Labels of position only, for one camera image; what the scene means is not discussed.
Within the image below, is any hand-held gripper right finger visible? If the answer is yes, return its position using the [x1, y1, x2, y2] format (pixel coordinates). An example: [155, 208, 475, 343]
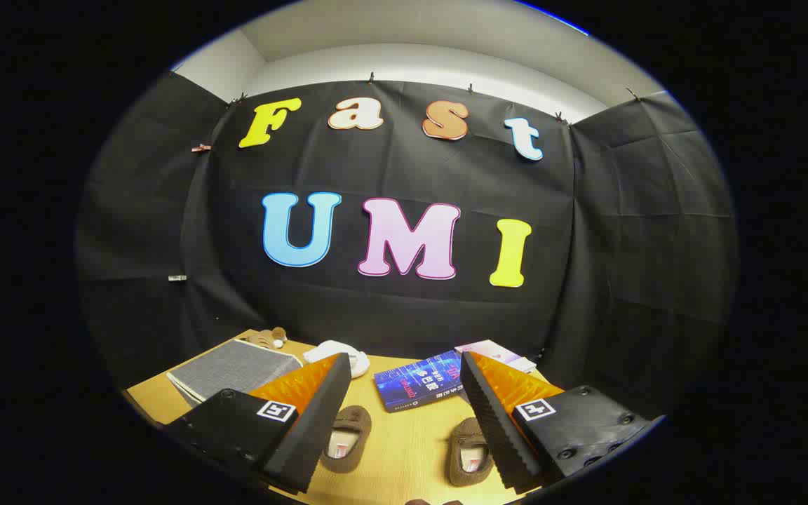
[459, 351, 666, 493]

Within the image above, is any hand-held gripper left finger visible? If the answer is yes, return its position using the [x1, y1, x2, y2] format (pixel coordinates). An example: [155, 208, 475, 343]
[163, 353, 353, 494]

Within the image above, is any brown fuzzy shoe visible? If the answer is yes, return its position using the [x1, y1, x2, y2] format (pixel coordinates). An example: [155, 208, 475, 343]
[319, 405, 372, 473]
[447, 417, 495, 487]

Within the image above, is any grey fabric storage box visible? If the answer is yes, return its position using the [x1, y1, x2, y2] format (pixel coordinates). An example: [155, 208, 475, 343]
[167, 339, 304, 409]

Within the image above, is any white plush toy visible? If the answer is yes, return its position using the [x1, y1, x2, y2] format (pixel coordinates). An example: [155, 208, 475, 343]
[303, 340, 372, 380]

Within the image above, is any pink cover book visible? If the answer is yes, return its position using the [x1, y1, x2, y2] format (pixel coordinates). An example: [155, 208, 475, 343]
[454, 339, 538, 374]

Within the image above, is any dark blue book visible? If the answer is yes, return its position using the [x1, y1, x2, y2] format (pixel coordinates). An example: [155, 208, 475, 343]
[374, 349, 466, 413]

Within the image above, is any brown plush toy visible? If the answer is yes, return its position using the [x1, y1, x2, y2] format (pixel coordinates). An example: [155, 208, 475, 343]
[248, 327, 289, 350]

